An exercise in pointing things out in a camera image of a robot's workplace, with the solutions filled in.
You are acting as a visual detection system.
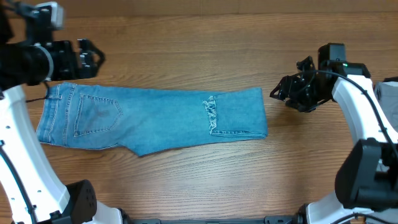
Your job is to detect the light blue denim jeans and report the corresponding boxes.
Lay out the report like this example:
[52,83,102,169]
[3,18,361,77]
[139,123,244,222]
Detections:
[36,83,268,156]

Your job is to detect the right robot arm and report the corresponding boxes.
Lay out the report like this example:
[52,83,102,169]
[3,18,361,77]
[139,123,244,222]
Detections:
[270,43,397,224]

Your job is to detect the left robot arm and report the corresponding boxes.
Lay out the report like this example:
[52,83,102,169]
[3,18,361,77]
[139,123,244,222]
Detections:
[1,1,131,223]

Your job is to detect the grey folded garment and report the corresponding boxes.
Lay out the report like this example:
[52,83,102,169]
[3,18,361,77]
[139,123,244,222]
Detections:
[372,82,397,223]

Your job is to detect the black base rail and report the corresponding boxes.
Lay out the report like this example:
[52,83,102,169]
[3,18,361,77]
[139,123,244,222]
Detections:
[131,215,296,224]

